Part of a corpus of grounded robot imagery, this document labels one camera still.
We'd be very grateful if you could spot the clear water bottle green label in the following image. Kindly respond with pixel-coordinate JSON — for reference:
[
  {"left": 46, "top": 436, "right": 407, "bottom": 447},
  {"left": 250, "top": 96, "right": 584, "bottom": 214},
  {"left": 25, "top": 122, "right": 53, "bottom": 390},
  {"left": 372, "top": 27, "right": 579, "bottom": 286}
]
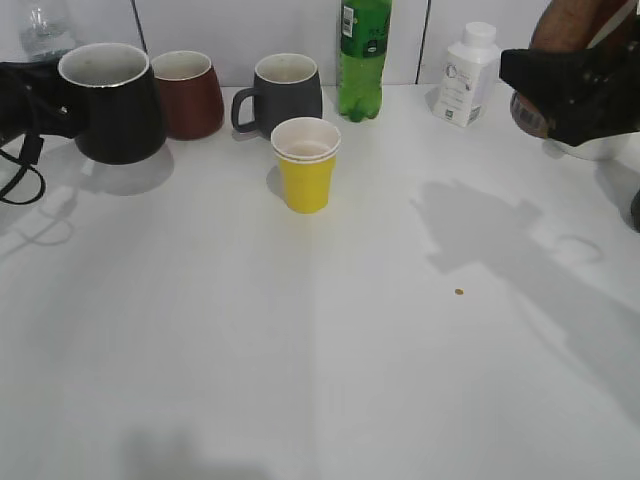
[{"left": 18, "top": 0, "right": 78, "bottom": 61}]

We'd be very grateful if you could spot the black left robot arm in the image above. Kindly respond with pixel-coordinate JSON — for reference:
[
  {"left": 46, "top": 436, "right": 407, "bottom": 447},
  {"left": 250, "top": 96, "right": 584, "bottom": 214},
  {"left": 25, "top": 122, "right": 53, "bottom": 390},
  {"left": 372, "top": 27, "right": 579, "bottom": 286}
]
[{"left": 1, "top": 59, "right": 88, "bottom": 145}]

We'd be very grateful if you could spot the yellow paper cup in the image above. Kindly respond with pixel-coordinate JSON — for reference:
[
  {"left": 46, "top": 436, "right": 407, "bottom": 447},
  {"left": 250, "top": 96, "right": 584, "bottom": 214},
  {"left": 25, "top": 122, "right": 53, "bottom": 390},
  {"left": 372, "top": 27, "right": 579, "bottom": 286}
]
[{"left": 270, "top": 117, "right": 341, "bottom": 214}]

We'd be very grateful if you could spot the brown coffee drink bottle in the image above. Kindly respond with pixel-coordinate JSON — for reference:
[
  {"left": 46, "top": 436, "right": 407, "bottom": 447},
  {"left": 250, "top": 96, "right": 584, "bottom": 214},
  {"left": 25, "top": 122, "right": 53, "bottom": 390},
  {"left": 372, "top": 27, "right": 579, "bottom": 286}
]
[{"left": 508, "top": 0, "right": 632, "bottom": 139}]

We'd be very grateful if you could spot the black ceramic mug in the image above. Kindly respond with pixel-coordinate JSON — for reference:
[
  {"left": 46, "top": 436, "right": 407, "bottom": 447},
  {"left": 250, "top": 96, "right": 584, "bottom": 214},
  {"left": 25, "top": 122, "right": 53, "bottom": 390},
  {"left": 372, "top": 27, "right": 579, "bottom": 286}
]
[{"left": 58, "top": 43, "right": 167, "bottom": 165}]

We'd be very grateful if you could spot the white plastic bottle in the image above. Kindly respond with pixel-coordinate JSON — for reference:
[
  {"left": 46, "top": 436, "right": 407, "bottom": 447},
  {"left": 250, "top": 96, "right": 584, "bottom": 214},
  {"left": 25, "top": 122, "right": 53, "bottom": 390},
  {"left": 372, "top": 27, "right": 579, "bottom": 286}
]
[{"left": 433, "top": 22, "right": 501, "bottom": 127}]

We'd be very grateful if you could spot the green soda bottle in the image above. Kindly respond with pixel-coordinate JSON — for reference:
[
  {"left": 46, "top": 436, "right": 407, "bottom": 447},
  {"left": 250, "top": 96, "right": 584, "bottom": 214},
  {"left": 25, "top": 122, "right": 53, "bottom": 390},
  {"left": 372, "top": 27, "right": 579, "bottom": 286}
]
[{"left": 338, "top": 1, "right": 392, "bottom": 123}]

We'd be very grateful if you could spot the grey ceramic mug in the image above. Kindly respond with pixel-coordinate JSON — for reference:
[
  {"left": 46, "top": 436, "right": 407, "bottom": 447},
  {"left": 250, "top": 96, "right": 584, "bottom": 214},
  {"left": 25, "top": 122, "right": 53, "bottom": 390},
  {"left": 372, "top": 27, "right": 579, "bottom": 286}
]
[{"left": 231, "top": 53, "right": 323, "bottom": 138}]

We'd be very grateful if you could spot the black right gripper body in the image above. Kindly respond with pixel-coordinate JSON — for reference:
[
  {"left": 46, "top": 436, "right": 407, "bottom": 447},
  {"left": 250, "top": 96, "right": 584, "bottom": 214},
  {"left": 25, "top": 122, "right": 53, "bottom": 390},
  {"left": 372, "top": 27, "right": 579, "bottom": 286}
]
[{"left": 499, "top": 8, "right": 639, "bottom": 147}]

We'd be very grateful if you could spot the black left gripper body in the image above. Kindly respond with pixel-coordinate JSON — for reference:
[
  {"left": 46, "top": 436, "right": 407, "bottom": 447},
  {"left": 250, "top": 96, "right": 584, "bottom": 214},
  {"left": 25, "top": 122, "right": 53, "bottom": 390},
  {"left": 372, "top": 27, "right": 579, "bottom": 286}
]
[{"left": 29, "top": 62, "right": 88, "bottom": 139}]

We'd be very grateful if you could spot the white ceramic mug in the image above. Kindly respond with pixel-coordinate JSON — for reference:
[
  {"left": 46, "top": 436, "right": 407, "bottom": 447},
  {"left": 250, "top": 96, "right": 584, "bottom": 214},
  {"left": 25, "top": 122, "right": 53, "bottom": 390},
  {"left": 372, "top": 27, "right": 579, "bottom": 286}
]
[{"left": 542, "top": 134, "right": 634, "bottom": 162}]

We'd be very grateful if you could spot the dark red ceramic mug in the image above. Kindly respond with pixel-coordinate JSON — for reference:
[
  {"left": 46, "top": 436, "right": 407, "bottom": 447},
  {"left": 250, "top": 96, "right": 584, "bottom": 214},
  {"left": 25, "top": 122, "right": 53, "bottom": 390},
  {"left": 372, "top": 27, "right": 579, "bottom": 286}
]
[{"left": 151, "top": 50, "right": 224, "bottom": 141}]

